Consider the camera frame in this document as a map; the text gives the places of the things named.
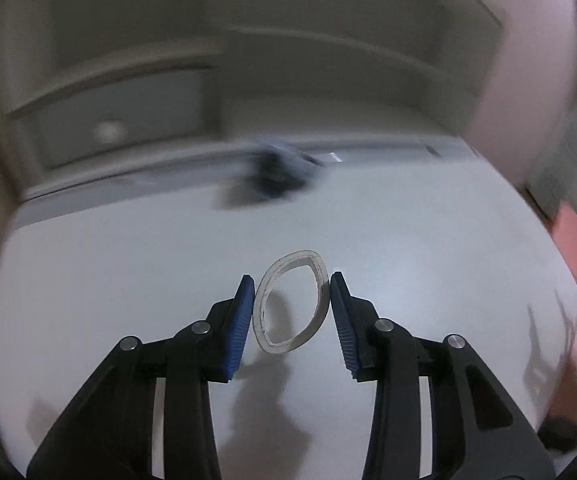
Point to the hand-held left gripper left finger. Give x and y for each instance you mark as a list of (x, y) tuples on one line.
[(236, 332)]

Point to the dark blurred object on table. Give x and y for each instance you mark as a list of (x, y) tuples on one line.
[(278, 172)]

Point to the grey curtain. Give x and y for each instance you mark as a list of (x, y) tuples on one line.
[(573, 150)]

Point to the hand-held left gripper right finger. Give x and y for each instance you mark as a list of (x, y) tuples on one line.
[(343, 330)]

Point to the white hutch drawer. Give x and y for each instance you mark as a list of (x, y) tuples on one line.
[(158, 105)]

